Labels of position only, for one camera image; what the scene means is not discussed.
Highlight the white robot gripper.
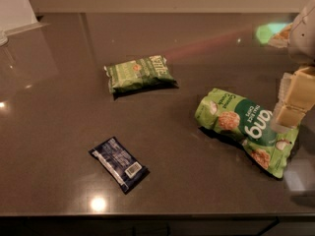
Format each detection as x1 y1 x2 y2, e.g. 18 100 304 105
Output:
275 0 315 128

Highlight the green rice chip bag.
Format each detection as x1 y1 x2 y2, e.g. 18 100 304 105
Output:
195 88 299 179

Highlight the green kettle chip bag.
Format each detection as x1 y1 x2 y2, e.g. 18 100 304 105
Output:
104 55 176 94

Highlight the dark blue snack packet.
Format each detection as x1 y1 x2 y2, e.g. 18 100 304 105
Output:
89 137 149 194

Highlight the white object at left edge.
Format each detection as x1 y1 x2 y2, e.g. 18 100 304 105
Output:
0 0 43 46

